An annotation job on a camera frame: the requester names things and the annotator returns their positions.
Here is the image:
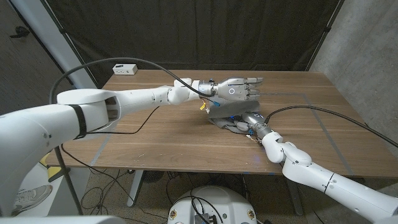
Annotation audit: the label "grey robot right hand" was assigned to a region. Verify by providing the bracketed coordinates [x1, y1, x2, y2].
[234, 111, 267, 131]

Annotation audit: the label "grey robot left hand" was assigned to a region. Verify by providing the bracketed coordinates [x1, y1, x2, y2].
[214, 77, 264, 102]

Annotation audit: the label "grey cotton shorts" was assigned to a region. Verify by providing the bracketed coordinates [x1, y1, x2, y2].
[206, 98, 262, 134]

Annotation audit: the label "black backdrop curtain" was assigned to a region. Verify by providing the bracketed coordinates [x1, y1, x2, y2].
[40, 0, 346, 90]

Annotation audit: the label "grey tape outline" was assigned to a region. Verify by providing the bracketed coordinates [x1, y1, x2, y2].
[89, 91, 355, 175]

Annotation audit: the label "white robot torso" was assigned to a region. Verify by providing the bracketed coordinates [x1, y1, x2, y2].
[167, 185, 258, 224]

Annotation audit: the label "grey table leg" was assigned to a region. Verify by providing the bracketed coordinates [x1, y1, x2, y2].
[284, 180, 305, 216]

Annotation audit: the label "black backdrop stand pole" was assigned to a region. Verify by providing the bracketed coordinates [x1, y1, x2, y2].
[40, 0, 100, 90]
[305, 0, 346, 72]

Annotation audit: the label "grey electronics box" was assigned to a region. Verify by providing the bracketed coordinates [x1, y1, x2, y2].
[194, 213, 218, 224]

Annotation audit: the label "white power strip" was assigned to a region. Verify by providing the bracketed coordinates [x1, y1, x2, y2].
[112, 63, 138, 76]

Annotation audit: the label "black round fan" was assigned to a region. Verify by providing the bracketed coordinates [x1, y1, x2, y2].
[142, 170, 165, 184]

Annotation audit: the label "white table leg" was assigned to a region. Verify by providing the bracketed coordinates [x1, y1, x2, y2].
[126, 169, 144, 208]

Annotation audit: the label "white pillar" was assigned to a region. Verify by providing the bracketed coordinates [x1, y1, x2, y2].
[9, 0, 100, 97]

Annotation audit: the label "yellow plastic object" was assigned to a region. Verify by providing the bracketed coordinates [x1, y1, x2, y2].
[39, 152, 63, 182]

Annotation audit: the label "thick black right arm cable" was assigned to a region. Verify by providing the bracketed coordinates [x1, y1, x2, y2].
[263, 105, 398, 149]

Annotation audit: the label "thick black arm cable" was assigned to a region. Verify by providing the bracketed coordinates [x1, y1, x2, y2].
[49, 57, 216, 216]
[263, 105, 398, 149]

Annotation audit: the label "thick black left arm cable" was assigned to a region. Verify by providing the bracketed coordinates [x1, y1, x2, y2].
[49, 57, 216, 216]

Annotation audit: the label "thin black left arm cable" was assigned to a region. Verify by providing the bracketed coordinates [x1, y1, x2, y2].
[60, 105, 161, 203]

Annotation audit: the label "black wall hook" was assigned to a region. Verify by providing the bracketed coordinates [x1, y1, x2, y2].
[9, 26, 31, 39]

